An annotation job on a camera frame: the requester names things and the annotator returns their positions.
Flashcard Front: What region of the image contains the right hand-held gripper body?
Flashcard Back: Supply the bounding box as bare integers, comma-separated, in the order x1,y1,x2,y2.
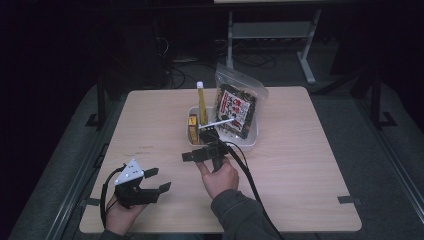
181,118,235,173

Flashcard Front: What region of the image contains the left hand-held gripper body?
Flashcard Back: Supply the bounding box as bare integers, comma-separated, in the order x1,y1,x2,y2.
114,158,161,210

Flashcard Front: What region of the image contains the yellow and red seasoning box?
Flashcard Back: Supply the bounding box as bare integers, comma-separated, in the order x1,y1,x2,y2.
187,114,200,145

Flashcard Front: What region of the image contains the white plastic container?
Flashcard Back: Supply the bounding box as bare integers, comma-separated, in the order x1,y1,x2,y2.
185,105,259,148

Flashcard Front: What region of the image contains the yellow spouted seasoning pouch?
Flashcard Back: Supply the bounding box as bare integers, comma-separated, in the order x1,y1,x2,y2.
196,81,209,127

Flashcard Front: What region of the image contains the clear bag of dark dried food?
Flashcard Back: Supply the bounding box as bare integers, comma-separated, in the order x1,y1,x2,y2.
214,63,269,140

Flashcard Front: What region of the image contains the person's right hand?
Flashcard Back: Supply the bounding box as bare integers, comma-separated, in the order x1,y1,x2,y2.
195,158,240,200

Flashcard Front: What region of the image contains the person's left hand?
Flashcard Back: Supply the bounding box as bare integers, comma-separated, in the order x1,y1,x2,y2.
105,194,149,236

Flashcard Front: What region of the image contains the grey metal stand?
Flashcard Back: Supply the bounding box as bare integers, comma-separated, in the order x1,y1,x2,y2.
226,9,323,84

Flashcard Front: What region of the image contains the left hand-held gripper black cable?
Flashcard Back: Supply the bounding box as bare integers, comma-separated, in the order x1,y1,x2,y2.
99,164,126,228

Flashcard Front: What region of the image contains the hand-held gripper black cable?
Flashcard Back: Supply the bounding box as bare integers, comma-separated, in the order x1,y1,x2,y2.
99,164,126,228
224,141,285,240

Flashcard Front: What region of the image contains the right hand-held gripper black cable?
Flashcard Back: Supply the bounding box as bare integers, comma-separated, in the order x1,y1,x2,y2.
224,141,285,240

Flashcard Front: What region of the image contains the black metal post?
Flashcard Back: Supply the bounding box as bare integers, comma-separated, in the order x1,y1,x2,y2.
365,68,398,130
84,83,108,132

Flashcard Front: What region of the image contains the tangle of floor cables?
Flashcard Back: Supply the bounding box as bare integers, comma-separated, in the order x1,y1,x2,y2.
159,36,278,90

